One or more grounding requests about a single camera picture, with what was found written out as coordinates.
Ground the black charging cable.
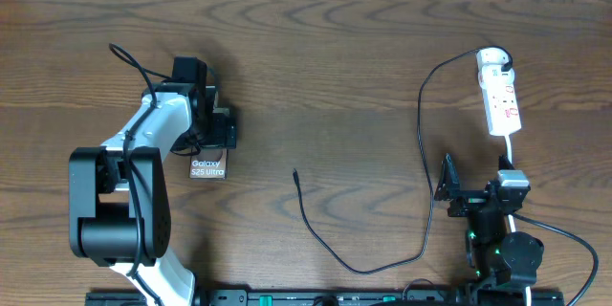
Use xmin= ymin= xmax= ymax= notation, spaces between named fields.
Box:
xmin=292 ymin=45 xmax=514 ymax=275

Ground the white power strip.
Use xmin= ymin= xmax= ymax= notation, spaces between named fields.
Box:
xmin=478 ymin=64 xmax=521 ymax=137

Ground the white USB charger adapter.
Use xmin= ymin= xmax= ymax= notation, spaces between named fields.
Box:
xmin=476 ymin=46 xmax=513 ymax=72

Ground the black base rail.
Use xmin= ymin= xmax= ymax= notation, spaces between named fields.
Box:
xmin=84 ymin=286 xmax=565 ymax=306

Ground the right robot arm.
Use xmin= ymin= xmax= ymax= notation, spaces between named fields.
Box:
xmin=434 ymin=155 xmax=544 ymax=305

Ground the bronze Galaxy smartphone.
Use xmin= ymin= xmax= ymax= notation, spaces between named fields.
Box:
xmin=189 ymin=148 xmax=228 ymax=180

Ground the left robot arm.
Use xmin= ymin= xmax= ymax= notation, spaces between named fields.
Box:
xmin=69 ymin=81 xmax=236 ymax=305

